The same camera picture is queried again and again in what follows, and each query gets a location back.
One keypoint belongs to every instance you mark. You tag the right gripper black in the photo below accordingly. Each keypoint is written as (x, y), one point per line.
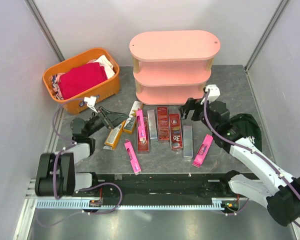
(192, 104)

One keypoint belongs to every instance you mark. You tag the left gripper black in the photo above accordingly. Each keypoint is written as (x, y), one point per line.
(116, 118)

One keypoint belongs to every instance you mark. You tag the orange R.O toothpaste box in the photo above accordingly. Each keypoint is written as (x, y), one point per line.
(130, 123)

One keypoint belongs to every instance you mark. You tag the pink toothpaste box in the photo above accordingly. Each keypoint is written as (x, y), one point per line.
(203, 150)
(140, 125)
(132, 157)

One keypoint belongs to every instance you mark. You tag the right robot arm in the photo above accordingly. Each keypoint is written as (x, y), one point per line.
(240, 136)

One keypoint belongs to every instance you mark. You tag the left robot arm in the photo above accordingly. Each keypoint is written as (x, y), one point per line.
(56, 171)

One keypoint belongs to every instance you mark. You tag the pink three-tier shelf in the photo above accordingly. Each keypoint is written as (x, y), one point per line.
(171, 66)

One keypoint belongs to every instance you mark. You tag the silver toothpaste box right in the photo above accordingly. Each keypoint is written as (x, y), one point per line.
(187, 142)

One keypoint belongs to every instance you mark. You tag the silver toothpaste box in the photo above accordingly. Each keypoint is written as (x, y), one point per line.
(187, 142)
(153, 134)

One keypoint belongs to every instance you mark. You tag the dark red toothpaste box middle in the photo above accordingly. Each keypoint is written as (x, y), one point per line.
(163, 124)

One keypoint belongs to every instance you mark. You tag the red 3D toothpaste box right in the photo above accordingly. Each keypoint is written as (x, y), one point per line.
(175, 130)

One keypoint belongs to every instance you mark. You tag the red 3d toothpaste box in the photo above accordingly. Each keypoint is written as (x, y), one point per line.
(143, 147)
(175, 130)

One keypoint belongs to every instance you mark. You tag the orange plastic basket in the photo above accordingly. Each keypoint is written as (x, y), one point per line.
(76, 104)

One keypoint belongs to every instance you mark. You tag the silver toothpaste box left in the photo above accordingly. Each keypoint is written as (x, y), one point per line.
(153, 134)

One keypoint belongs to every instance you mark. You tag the red 3D toothpaste box left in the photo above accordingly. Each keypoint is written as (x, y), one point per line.
(143, 147)

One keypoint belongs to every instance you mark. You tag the red folded cloth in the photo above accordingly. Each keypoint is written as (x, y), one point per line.
(80, 79)

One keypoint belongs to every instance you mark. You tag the white and patterned cloths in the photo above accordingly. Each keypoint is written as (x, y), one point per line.
(102, 60)

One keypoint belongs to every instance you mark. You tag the dark green baseball cap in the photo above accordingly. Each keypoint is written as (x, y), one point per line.
(249, 128)

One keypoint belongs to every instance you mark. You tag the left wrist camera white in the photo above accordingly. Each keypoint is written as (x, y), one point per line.
(91, 102)

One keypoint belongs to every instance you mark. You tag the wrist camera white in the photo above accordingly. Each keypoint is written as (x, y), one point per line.
(91, 102)
(214, 92)

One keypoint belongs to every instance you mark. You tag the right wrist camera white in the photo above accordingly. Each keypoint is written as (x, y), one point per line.
(214, 92)

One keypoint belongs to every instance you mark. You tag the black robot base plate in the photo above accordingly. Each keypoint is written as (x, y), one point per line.
(170, 188)

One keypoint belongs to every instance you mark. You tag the grey slotted cable duct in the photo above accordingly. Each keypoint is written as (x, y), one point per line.
(217, 204)

